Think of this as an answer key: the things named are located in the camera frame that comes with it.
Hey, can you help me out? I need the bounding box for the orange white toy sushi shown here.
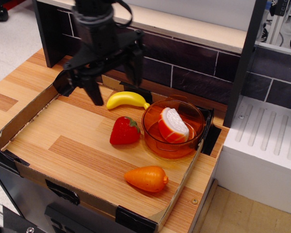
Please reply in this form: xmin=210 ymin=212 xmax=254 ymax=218
xmin=158 ymin=107 xmax=189 ymax=144

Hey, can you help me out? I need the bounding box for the dark tiled backsplash panel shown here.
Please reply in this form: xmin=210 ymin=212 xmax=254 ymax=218
xmin=35 ymin=1 xmax=291 ymax=109

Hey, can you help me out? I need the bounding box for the cardboard fence with black tape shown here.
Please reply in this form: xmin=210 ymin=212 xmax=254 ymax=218
xmin=0 ymin=65 xmax=222 ymax=232

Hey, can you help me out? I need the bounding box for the dark grey vertical post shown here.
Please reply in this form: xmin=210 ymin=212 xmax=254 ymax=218
xmin=223 ymin=0 xmax=267 ymax=128

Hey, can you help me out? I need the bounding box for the yellow toy banana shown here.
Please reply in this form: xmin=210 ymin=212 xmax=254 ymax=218
xmin=106 ymin=91 xmax=150 ymax=110

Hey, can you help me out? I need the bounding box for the orange toy carrot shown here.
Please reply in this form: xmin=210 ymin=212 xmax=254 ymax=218
xmin=124 ymin=166 xmax=169 ymax=193

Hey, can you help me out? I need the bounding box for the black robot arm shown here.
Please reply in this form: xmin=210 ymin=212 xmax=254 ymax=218
xmin=63 ymin=0 xmax=144 ymax=106

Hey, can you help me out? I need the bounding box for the transparent orange plastic pot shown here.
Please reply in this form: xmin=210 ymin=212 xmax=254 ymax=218
xmin=142 ymin=95 xmax=206 ymax=159

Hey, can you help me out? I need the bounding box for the red toy strawberry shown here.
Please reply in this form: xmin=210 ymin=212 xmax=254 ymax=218
xmin=110 ymin=116 xmax=141 ymax=145

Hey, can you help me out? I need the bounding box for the light wooden shelf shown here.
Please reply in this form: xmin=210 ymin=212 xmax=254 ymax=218
xmin=36 ymin=0 xmax=248 ymax=54

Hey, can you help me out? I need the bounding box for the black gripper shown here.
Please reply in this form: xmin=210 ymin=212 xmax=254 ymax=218
xmin=64 ymin=14 xmax=145 ymax=106

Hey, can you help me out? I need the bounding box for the white toy sink drainboard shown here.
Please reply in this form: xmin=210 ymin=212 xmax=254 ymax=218
xmin=215 ymin=97 xmax=291 ymax=214

